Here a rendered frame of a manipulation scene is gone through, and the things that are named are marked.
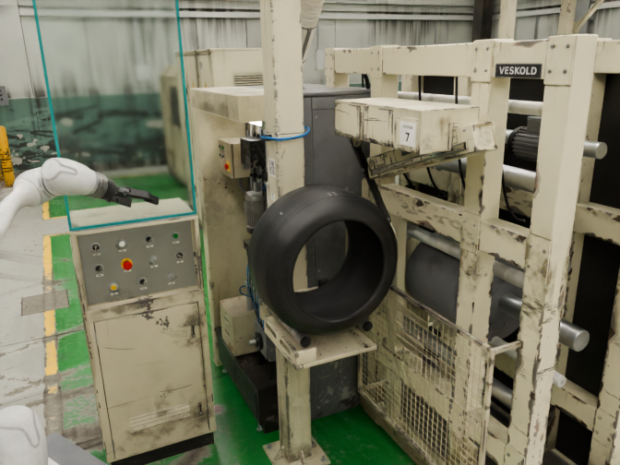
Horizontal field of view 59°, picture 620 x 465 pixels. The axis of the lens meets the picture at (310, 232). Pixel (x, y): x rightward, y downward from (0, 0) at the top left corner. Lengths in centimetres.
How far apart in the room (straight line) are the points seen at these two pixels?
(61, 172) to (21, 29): 912
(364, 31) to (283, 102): 1058
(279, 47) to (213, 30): 920
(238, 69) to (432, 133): 379
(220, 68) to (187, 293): 315
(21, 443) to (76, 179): 80
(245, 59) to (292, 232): 371
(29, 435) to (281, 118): 142
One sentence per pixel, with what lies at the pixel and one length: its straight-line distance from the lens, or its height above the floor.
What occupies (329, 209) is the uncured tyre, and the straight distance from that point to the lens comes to 198.
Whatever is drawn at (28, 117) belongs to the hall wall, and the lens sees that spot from 1096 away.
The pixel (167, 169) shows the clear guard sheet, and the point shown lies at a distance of 253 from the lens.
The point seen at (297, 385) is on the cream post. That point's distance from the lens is 272.
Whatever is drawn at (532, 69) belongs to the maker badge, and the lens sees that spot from 192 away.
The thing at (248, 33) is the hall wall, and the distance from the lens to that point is 1166.
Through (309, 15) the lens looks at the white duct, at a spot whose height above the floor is 214.
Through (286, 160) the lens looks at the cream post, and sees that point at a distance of 230.
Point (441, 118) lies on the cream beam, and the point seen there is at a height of 175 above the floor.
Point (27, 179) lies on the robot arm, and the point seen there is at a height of 160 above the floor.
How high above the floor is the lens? 195
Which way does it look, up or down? 18 degrees down
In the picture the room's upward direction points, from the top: 1 degrees counter-clockwise
